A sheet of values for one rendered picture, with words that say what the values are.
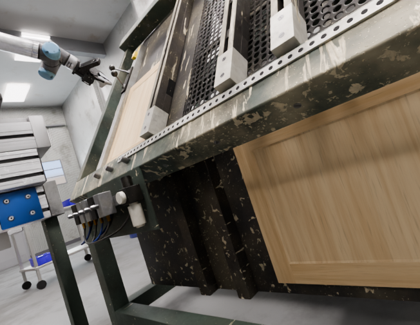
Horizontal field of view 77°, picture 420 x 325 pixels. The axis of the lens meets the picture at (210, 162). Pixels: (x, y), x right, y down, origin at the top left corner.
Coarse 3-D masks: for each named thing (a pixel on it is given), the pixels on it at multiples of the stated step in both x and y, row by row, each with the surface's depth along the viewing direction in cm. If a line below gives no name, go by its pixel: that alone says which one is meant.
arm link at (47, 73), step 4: (44, 64) 130; (60, 64) 140; (40, 68) 133; (44, 68) 133; (48, 68) 132; (52, 68) 132; (56, 68) 134; (40, 72) 133; (44, 72) 132; (48, 72) 133; (52, 72) 135; (56, 72) 138; (44, 76) 135; (48, 76) 135; (52, 76) 135
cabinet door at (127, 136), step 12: (156, 72) 136; (144, 84) 143; (132, 96) 151; (144, 96) 135; (132, 108) 141; (144, 108) 127; (120, 120) 147; (132, 120) 133; (120, 132) 139; (132, 132) 126; (120, 144) 131; (132, 144) 119; (108, 156) 137
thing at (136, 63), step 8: (144, 48) 177; (136, 64) 168; (136, 72) 166; (128, 88) 159; (120, 104) 152; (120, 112) 150; (112, 128) 145; (112, 136) 142; (104, 152) 138; (104, 160) 136
